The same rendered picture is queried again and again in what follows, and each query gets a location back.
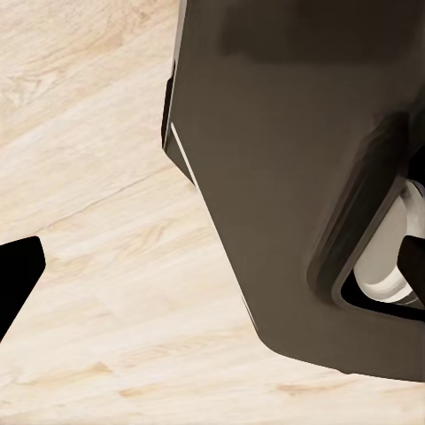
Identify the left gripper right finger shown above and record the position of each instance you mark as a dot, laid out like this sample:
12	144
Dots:
411	263

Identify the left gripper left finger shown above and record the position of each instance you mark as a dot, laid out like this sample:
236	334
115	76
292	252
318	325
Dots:
21	264

